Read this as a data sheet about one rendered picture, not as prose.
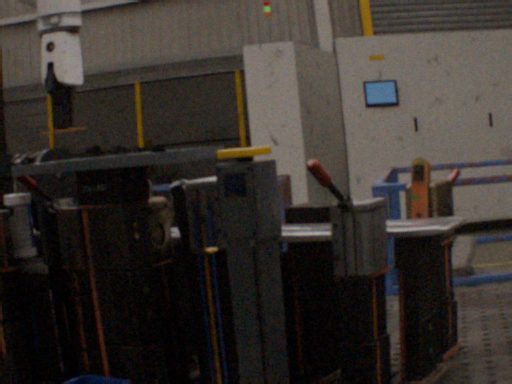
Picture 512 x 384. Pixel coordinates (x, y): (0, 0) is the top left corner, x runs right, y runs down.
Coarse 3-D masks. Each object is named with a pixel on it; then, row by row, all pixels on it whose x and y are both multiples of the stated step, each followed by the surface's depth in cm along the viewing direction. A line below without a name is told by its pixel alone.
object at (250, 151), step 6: (222, 150) 152; (228, 150) 152; (234, 150) 151; (240, 150) 150; (246, 150) 150; (252, 150) 150; (258, 150) 151; (264, 150) 153; (270, 150) 154; (222, 156) 152; (228, 156) 152; (234, 156) 151; (240, 156) 151; (246, 156) 151; (252, 156) 152; (240, 162) 153
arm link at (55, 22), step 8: (48, 16) 169; (56, 16) 168; (64, 16) 168; (72, 16) 169; (80, 16) 172; (40, 24) 169; (48, 24) 169; (56, 24) 168; (64, 24) 168; (72, 24) 169; (80, 24) 172; (40, 32) 172
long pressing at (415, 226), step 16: (288, 224) 198; (304, 224) 195; (320, 224) 193; (400, 224) 180; (416, 224) 175; (432, 224) 172; (448, 224) 171; (176, 240) 191; (288, 240) 179; (304, 240) 177; (320, 240) 176
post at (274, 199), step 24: (216, 168) 152; (240, 168) 150; (264, 168) 151; (264, 192) 151; (240, 216) 151; (264, 216) 151; (240, 240) 152; (264, 240) 152; (240, 264) 152; (264, 264) 151; (240, 288) 153; (264, 288) 151; (240, 312) 153; (264, 312) 151; (240, 336) 154; (264, 336) 151; (240, 360) 154; (264, 360) 152
